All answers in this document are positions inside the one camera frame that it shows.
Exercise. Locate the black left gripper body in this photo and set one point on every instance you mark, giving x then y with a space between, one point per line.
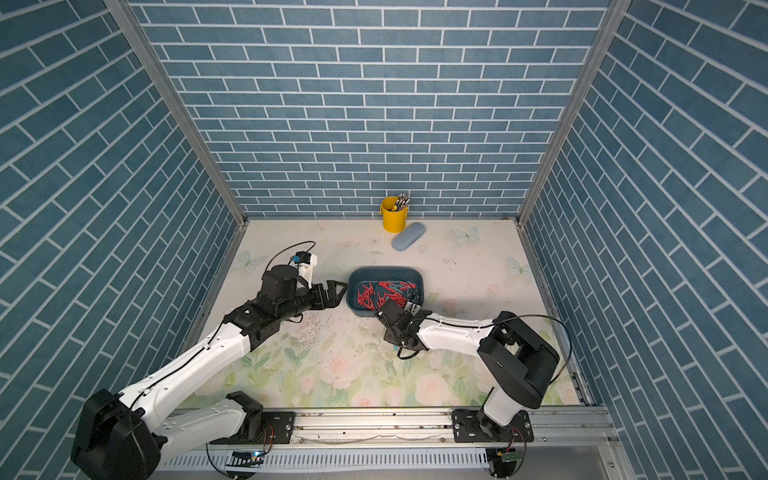
301 301

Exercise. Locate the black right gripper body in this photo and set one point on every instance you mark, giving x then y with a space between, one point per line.
394 338

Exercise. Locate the teal plastic storage box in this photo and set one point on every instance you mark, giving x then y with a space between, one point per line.
381 273

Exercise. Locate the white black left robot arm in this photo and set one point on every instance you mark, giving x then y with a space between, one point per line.
128 434

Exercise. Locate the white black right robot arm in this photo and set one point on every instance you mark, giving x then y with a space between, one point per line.
520 361

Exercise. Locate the red clothespin pile in box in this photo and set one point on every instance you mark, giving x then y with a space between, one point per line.
373 294

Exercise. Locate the grey fabric glasses case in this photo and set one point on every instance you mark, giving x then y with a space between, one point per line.
407 237

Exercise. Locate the yellow metal bucket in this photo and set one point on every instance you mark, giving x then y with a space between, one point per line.
393 222

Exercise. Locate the pens in bucket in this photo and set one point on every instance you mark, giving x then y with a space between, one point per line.
401 203

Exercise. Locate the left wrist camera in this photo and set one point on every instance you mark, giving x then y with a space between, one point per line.
305 262

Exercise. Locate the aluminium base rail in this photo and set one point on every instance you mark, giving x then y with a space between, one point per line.
372 427

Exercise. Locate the left aluminium corner post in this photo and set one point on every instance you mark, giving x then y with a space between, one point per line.
135 35

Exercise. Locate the aluminium corner post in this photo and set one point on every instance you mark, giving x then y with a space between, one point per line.
135 35
593 60

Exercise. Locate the right aluminium corner post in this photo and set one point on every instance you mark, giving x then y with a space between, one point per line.
593 60

